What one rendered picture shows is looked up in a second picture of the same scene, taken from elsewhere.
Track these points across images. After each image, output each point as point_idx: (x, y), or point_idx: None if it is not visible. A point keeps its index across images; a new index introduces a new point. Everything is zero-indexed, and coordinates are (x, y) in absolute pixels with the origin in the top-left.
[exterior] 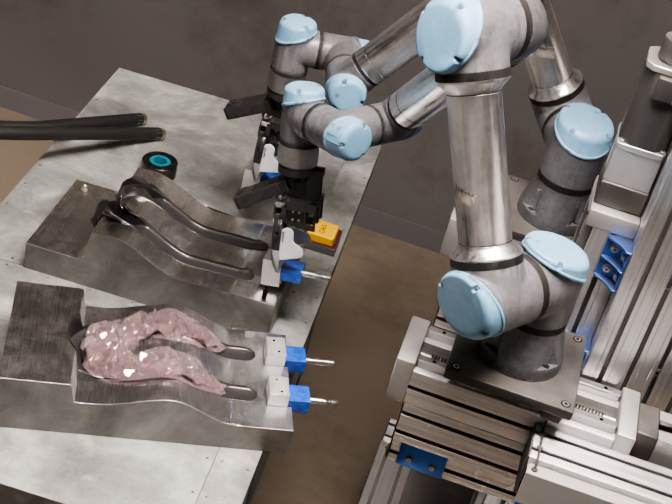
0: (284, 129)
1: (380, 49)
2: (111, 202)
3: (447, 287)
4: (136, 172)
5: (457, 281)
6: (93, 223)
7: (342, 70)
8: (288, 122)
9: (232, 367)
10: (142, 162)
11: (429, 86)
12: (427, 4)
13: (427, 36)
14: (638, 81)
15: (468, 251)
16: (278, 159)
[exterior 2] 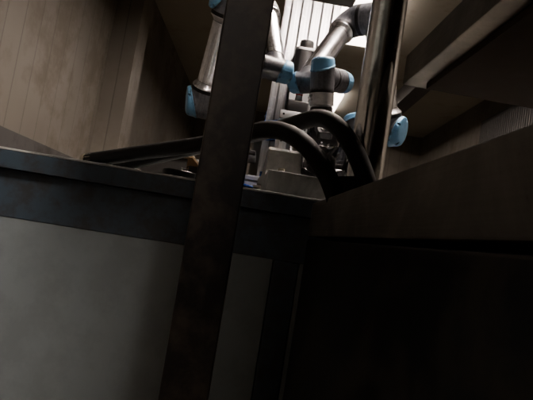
0: (332, 82)
1: (282, 47)
2: (308, 166)
3: (401, 125)
4: (277, 148)
5: (404, 119)
6: (339, 174)
7: (283, 59)
8: (334, 77)
9: None
10: (186, 173)
11: (334, 55)
12: (276, 24)
13: None
14: (304, 59)
15: (397, 108)
16: (329, 102)
